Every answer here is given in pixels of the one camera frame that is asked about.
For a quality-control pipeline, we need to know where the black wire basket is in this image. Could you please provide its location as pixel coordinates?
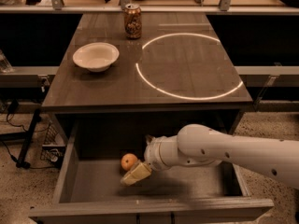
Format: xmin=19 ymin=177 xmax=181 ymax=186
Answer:
xmin=40 ymin=125 xmax=66 ymax=168

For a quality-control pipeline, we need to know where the clear plastic bottle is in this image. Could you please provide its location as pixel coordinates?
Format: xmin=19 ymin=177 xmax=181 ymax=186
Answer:
xmin=0 ymin=50 xmax=14 ymax=73

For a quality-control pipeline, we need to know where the black metal stand leg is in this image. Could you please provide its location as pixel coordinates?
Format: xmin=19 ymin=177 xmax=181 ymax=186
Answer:
xmin=16 ymin=109 xmax=40 ymax=169

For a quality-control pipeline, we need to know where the grey metal railing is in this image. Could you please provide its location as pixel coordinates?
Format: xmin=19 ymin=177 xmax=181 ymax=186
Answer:
xmin=0 ymin=0 xmax=299 ymax=15

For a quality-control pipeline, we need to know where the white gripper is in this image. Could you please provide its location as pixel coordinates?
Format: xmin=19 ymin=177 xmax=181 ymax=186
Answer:
xmin=121 ymin=135 xmax=187 ymax=186

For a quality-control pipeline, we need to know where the white ceramic bowl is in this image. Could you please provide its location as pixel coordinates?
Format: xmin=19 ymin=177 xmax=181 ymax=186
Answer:
xmin=73 ymin=42 xmax=120 ymax=72

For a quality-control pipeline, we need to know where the orange fruit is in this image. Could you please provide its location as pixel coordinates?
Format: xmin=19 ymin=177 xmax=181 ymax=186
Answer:
xmin=121 ymin=153 xmax=137 ymax=171

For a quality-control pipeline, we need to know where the black floor cable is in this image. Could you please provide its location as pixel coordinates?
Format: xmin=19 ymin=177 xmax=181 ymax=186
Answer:
xmin=0 ymin=100 xmax=50 ymax=170

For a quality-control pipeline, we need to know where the brown soda can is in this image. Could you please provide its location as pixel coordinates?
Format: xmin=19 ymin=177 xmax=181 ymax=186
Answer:
xmin=124 ymin=4 xmax=142 ymax=39

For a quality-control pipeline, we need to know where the open grey wooden drawer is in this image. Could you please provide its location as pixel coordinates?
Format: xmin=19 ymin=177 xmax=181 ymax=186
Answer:
xmin=29 ymin=116 xmax=274 ymax=224

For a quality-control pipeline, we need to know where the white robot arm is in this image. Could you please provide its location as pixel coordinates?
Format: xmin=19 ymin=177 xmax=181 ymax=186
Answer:
xmin=121 ymin=124 xmax=299 ymax=189

